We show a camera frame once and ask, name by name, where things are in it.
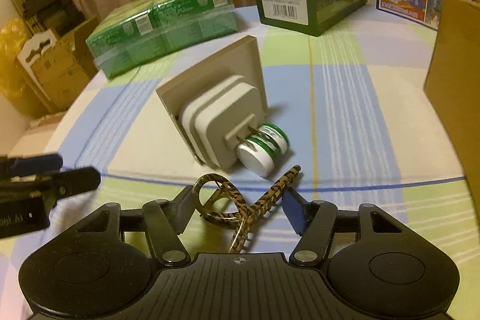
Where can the brown cardboard box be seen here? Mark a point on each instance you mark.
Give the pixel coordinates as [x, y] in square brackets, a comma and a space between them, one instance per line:
[452, 81]

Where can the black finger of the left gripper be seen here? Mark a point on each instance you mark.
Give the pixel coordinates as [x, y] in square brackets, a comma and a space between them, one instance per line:
[27, 166]
[64, 184]

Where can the yellow plastic bag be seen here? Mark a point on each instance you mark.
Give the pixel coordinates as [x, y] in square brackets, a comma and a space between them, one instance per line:
[13, 85]

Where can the green shrink-wrapped carton pack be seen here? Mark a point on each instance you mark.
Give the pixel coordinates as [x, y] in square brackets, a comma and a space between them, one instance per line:
[146, 30]

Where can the yellow cardboard box on floor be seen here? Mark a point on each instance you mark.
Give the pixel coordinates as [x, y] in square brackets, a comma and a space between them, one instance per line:
[57, 69]

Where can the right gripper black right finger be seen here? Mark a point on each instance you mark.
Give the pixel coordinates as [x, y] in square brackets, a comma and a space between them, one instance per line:
[316, 223]

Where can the beige plate with white adapter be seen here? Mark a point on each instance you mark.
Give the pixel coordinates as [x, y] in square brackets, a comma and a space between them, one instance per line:
[213, 103]

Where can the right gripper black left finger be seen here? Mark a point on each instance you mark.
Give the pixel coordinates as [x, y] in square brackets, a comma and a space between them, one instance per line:
[162, 221]

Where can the small white green jar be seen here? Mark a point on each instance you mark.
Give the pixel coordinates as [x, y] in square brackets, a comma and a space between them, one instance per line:
[261, 149]

